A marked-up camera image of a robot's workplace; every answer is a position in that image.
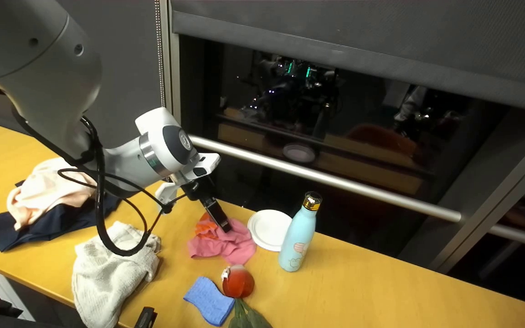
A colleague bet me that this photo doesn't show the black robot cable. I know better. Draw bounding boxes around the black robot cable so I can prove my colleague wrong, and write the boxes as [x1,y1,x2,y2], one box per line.
[6,102,183,259]

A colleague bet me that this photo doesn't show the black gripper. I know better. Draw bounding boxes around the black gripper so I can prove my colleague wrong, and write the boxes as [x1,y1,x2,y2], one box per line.
[183,177,232,233]

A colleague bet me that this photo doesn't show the navy blue t-shirt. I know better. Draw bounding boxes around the navy blue t-shirt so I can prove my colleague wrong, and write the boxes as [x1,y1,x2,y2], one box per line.
[0,195,121,251]

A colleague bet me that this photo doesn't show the blue sponge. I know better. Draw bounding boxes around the blue sponge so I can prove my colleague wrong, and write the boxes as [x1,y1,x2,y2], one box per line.
[185,277,234,326]

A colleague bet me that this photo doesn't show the red plush radish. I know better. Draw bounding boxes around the red plush radish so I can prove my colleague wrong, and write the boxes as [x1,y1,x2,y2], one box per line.
[221,266,256,299]

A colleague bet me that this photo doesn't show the metal window rail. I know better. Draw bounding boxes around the metal window rail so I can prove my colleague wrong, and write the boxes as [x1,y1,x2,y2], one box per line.
[190,135,525,244]

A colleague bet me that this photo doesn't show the pink orange t-shirt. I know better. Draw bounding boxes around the pink orange t-shirt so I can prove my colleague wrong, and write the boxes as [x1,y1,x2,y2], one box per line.
[188,213,258,264]

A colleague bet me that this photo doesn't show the white round plate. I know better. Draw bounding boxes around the white round plate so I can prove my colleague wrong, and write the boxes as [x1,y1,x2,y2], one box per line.
[249,209,292,251]

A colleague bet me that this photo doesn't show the grey white towel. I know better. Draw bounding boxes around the grey white towel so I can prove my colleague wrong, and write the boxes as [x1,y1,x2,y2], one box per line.
[72,235,161,328]

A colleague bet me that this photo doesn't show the pale peach t-shirt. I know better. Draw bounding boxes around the pale peach t-shirt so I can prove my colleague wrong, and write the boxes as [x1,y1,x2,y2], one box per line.
[8,157,97,229]

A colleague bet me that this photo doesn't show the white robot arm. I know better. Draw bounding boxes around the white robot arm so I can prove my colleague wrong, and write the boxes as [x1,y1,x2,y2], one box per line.
[0,0,232,229]

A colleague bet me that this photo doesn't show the light blue water bottle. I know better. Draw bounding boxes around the light blue water bottle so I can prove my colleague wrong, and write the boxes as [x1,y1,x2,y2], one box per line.
[280,191,323,273]

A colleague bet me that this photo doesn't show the green plush leaves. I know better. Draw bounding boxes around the green plush leaves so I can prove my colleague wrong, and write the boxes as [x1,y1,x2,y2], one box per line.
[229,299,272,328]

